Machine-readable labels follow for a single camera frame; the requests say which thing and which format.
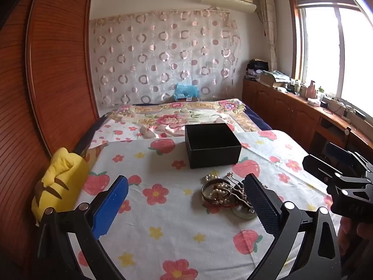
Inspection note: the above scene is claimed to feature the green jade bangle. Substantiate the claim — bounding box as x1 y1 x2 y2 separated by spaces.
231 203 258 220

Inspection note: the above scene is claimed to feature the white power strip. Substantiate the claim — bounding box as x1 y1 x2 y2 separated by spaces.
323 96 366 121

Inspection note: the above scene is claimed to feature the pearl necklace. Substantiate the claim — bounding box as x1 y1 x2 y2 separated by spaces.
203 173 257 214

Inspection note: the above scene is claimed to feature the black jewelry box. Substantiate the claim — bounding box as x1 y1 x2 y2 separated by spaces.
184 123 242 169

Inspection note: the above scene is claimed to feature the yellow plush toy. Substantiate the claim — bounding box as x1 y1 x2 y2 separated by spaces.
31 147 90 226

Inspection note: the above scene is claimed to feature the pile of dark clothes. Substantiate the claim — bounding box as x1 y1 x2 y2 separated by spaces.
245 59 269 80

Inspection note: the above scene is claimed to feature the cardboard box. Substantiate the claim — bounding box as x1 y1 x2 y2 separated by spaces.
259 70 290 90

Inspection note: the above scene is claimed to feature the pink bottle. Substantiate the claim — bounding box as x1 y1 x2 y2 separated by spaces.
305 80 318 98

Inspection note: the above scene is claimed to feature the strawberry-print sheet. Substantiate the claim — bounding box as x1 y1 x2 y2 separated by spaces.
69 129 353 280

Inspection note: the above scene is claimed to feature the window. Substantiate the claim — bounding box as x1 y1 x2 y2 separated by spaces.
288 0 373 119

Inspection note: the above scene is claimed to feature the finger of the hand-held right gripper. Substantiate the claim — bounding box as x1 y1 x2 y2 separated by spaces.
302 154 373 199
326 142 373 178

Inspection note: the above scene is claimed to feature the person's right hand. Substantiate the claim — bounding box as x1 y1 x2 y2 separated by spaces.
356 220 373 241

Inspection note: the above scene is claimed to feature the wooden cabinet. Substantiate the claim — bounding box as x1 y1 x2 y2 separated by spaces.
242 77 373 165

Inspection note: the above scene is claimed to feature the floral blanket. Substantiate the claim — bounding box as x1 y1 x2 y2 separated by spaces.
98 98 263 141

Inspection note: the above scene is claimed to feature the checked window curtain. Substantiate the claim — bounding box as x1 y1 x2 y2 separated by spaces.
258 0 279 71

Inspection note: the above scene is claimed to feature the navy bed sheet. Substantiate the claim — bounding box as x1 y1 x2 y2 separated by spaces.
241 101 273 132

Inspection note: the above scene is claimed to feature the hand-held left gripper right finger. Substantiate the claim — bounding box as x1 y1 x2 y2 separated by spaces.
243 173 341 280

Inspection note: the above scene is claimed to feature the circle-patterned sheer curtain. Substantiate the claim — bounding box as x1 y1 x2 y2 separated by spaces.
89 9 242 107

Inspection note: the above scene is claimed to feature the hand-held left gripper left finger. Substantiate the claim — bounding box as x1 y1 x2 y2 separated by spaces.
36 175 129 280

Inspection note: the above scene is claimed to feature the blue plastic bag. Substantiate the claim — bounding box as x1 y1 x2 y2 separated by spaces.
174 83 200 101

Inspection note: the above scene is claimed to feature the brown metal bangle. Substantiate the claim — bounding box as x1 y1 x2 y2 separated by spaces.
201 179 234 204

